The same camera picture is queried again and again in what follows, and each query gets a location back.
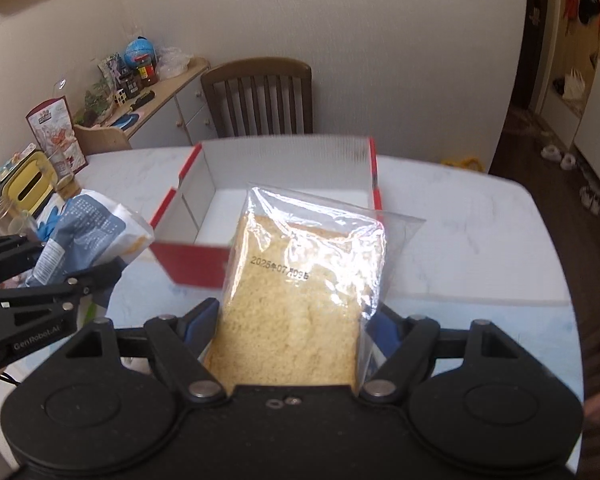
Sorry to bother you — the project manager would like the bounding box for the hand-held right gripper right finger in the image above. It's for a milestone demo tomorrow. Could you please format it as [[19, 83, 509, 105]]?
[[358, 309, 524, 403]]

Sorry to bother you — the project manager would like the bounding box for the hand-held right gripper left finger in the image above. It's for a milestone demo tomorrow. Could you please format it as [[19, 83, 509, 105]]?
[[65, 297, 229, 405]]

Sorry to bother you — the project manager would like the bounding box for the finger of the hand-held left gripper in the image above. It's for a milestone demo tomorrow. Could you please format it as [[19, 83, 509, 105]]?
[[0, 235, 46, 283], [0, 258, 127, 312]]

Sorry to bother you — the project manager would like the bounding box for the blue and white packet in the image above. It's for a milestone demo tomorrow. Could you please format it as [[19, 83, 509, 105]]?
[[26, 189, 156, 322]]

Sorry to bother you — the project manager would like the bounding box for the clear bag of breadcrumbs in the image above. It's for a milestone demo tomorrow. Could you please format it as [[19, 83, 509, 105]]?
[[204, 182, 427, 392]]

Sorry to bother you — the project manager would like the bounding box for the red and white cardboard box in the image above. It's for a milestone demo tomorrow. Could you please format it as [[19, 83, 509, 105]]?
[[149, 136, 384, 292]]

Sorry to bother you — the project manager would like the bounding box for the yellow tissue box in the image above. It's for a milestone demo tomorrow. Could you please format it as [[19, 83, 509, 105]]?
[[4, 151, 62, 213]]

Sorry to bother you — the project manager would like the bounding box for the red white carton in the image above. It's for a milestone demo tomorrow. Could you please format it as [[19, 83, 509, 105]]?
[[25, 97, 89, 172]]

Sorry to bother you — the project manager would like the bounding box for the black hairbrush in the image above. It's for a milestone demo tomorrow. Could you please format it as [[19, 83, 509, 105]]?
[[129, 90, 157, 111]]

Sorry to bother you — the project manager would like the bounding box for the yellow toy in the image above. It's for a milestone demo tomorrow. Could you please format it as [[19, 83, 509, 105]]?
[[440, 156, 484, 172]]

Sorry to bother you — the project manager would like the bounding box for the red lidded jar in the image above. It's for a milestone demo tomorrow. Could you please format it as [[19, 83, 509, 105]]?
[[136, 55, 160, 87]]

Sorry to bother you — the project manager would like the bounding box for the brown wooden chair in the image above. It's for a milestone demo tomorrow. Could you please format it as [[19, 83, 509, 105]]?
[[200, 57, 314, 141]]

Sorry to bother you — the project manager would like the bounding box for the blue globe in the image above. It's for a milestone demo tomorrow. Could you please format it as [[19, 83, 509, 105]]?
[[124, 36, 156, 69]]

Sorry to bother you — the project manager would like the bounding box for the clear plastic bag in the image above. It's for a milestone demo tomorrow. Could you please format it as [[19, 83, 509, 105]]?
[[156, 46, 191, 81]]

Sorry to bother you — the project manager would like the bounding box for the pair of white shoes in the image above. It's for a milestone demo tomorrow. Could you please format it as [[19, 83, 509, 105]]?
[[540, 144, 577, 170]]

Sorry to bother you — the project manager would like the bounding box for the white tote bag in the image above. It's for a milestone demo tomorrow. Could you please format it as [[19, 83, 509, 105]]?
[[561, 66, 589, 102]]

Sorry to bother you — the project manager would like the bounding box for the red hanging garment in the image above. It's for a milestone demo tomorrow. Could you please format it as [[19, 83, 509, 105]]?
[[561, 0, 581, 37]]

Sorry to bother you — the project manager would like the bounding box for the black hanging cap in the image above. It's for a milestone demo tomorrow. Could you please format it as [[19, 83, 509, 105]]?
[[577, 0, 600, 26]]

